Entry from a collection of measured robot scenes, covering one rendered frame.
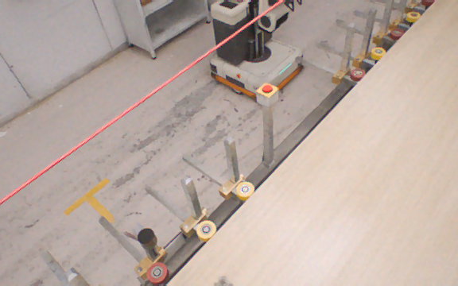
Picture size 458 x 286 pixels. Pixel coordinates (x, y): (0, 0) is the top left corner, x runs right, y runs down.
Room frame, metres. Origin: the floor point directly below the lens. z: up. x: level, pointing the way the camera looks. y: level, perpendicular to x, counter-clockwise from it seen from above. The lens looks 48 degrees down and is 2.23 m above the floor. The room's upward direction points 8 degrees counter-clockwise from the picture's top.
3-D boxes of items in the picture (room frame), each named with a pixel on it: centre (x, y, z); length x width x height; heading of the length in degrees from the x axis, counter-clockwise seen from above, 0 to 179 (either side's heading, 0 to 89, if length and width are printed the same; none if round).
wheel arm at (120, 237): (0.72, 0.47, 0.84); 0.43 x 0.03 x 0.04; 42
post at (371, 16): (1.83, -0.94, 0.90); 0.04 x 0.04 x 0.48; 42
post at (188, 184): (0.83, 0.18, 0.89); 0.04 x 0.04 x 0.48; 42
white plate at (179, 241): (0.70, 0.36, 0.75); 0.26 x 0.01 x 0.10; 132
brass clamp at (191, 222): (0.81, 0.19, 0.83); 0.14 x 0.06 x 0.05; 132
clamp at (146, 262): (0.64, 0.38, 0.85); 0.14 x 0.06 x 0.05; 132
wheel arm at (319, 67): (1.71, -0.66, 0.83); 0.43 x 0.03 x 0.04; 42
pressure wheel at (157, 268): (0.57, 0.34, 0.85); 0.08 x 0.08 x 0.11
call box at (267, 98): (1.17, -0.20, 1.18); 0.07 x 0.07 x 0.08; 42
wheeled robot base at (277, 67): (2.77, -0.38, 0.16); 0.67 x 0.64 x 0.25; 42
